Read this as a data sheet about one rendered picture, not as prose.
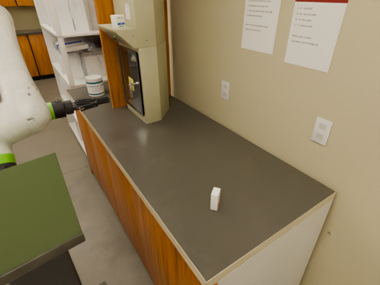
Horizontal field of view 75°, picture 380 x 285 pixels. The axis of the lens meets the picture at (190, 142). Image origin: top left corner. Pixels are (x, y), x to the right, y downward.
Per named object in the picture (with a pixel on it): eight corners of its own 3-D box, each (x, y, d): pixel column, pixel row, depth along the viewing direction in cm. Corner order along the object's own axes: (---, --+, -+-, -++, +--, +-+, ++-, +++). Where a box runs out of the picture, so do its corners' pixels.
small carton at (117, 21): (119, 26, 140) (117, 14, 137) (125, 26, 138) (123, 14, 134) (112, 27, 137) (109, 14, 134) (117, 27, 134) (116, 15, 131)
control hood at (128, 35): (117, 40, 160) (115, 23, 155) (138, 48, 137) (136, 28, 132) (100, 42, 155) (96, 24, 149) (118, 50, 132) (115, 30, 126)
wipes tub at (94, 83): (102, 90, 217) (99, 73, 209) (107, 94, 208) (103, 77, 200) (86, 93, 211) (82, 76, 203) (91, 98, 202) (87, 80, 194)
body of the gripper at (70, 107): (64, 104, 129) (82, 100, 134) (61, 99, 135) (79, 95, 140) (68, 117, 133) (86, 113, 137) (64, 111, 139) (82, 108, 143)
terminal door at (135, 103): (126, 102, 181) (118, 43, 160) (144, 117, 159) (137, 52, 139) (125, 102, 181) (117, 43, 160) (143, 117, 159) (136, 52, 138)
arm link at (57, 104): (54, 116, 137) (57, 122, 131) (48, 96, 131) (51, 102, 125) (65, 113, 140) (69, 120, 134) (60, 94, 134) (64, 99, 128)
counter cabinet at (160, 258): (147, 153, 301) (139, 80, 254) (290, 305, 156) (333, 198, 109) (91, 172, 269) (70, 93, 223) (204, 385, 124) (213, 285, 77)
